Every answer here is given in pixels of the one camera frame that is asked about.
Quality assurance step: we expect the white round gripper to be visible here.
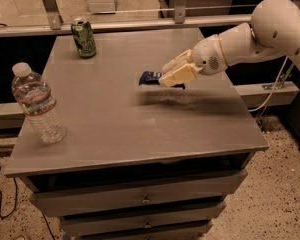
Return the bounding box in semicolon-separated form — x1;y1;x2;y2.
159;35;228;87

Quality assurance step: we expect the blue rxbar blueberry wrapper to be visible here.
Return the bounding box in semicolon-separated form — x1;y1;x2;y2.
138;70;186;90

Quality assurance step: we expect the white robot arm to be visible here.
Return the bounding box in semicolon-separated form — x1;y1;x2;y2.
159;0;300;87

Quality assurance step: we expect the clear plastic water bottle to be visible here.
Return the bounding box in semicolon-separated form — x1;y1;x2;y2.
11;62;67;144

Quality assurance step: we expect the grey drawer cabinet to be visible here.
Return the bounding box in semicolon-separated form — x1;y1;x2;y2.
4;27;270;240

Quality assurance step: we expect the green soda can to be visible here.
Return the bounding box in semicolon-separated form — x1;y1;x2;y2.
71;17;96;58

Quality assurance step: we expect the middle grey drawer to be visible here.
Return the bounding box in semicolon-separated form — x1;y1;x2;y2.
61;201;225;236

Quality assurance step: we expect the grey drawer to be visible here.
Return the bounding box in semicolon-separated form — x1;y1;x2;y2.
77;219;214;240
61;201;225;236
31;169;247;217

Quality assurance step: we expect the top grey drawer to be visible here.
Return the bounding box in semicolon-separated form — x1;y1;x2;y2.
31;169;247;217

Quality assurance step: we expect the bottom grey drawer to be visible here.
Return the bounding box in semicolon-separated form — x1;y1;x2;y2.
77;219;214;240

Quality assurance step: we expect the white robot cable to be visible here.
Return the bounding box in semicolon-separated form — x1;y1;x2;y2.
248;55;289;113

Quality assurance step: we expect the metal frame rail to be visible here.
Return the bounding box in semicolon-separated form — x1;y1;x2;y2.
0;14;251;38

